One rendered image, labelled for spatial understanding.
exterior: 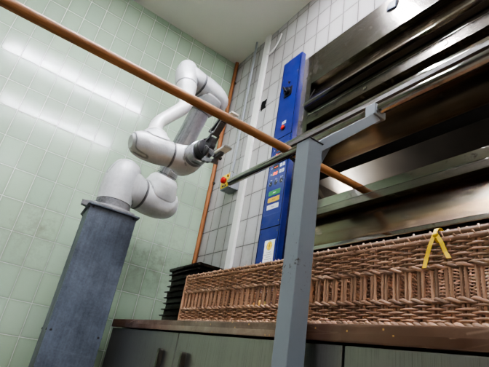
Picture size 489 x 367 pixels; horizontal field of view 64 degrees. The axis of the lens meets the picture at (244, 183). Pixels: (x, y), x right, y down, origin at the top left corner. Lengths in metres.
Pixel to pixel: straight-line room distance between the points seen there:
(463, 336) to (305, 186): 0.38
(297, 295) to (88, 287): 1.10
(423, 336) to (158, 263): 1.90
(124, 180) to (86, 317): 0.58
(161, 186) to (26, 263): 0.75
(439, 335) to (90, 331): 1.33
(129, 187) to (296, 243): 1.19
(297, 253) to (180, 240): 1.74
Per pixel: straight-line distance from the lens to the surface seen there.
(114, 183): 1.81
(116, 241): 1.72
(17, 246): 2.19
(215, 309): 1.15
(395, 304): 0.71
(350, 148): 1.68
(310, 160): 0.82
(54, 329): 1.66
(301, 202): 0.78
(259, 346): 0.87
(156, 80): 1.18
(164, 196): 1.91
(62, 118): 2.41
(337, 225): 1.59
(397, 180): 1.46
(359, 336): 0.68
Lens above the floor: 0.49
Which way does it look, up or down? 25 degrees up
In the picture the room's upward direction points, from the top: 10 degrees clockwise
